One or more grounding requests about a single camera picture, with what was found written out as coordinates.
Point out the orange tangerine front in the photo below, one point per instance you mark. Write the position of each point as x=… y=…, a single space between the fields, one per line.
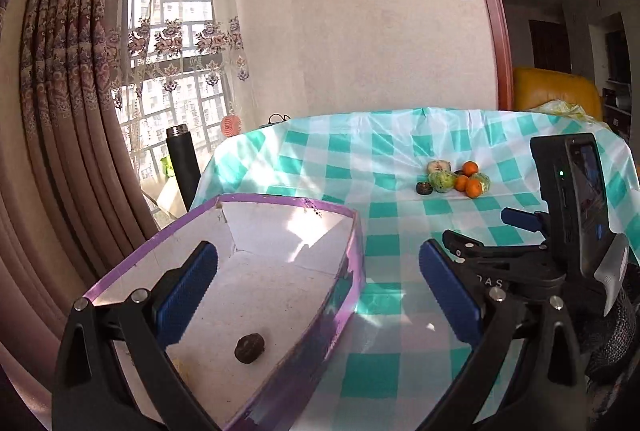
x=474 y=188

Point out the small pear half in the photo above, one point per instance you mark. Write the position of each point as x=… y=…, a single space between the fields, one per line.
x=438 y=166

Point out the brown patterned drape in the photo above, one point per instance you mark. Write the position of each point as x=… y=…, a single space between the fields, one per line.
x=71 y=206

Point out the operator hand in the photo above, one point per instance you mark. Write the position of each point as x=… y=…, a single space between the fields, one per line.
x=612 y=370

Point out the yellow leather sofa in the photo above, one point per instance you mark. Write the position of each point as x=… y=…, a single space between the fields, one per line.
x=534 y=87

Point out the floral lace curtain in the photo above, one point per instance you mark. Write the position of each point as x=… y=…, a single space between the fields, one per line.
x=165 y=40

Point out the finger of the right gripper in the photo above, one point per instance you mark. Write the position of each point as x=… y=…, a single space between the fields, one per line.
x=462 y=246
x=534 y=222

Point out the red wooden door frame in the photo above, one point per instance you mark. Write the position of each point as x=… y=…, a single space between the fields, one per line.
x=503 y=56

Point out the green kiwi half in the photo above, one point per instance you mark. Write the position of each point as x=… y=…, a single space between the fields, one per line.
x=442 y=181

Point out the pink round object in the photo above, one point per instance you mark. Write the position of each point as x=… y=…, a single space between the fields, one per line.
x=230 y=125

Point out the green fruit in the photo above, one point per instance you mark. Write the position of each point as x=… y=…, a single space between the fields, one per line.
x=483 y=179

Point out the orange tangerine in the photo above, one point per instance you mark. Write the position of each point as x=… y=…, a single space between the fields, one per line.
x=461 y=182
x=470 y=168
x=474 y=188

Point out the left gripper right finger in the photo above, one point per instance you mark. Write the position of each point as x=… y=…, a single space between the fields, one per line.
x=547 y=390

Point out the dark mangosteen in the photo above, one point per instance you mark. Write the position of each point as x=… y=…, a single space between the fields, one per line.
x=249 y=348
x=424 y=188

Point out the orange tangerine back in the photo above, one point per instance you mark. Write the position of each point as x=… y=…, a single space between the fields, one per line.
x=470 y=168

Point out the purple cardboard box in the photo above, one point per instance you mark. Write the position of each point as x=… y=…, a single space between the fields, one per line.
x=288 y=268

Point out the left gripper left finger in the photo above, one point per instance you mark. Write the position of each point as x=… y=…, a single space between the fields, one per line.
x=90 y=390

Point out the window with white grille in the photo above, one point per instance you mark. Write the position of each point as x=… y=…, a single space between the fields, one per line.
x=145 y=119

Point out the teal checkered tablecloth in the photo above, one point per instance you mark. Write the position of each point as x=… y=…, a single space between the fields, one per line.
x=397 y=355

